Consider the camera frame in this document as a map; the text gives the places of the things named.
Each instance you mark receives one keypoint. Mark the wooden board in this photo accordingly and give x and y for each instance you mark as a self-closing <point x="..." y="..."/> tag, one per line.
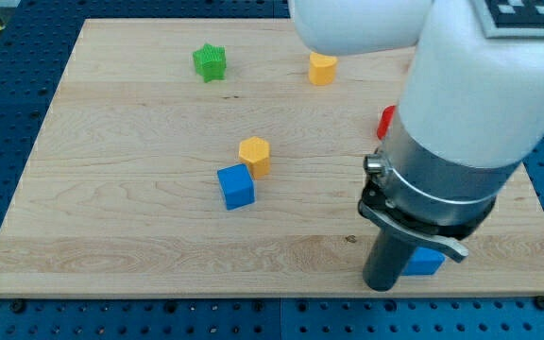
<point x="120" y="196"/>

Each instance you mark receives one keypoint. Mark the black white fiducial tag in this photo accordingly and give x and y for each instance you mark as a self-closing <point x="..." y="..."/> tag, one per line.
<point x="511" y="18"/>

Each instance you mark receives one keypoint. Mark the yellow heart block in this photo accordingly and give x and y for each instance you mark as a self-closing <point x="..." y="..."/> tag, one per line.
<point x="322" y="69"/>

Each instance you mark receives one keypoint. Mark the blue triangle block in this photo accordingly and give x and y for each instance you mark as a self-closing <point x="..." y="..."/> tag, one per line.
<point x="423" y="262"/>

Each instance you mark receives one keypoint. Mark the red block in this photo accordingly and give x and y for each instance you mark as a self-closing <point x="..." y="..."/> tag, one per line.
<point x="385" y="121"/>

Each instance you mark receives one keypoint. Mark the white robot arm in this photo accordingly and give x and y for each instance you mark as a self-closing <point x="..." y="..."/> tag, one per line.
<point x="471" y="110"/>

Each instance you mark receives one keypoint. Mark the silver clamp ring mount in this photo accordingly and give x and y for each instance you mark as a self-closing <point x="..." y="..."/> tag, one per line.
<point x="419" y="199"/>

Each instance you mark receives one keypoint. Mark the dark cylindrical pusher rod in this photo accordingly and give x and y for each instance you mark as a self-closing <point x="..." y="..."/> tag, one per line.
<point x="386" y="261"/>

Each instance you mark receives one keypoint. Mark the blue cube block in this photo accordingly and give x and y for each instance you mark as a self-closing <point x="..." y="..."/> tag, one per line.
<point x="237" y="186"/>

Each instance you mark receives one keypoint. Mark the green star block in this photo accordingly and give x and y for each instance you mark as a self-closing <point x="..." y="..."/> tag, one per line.
<point x="210" y="62"/>

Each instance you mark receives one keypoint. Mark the yellow hexagon block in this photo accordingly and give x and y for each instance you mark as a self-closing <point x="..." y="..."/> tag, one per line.
<point x="254" y="152"/>

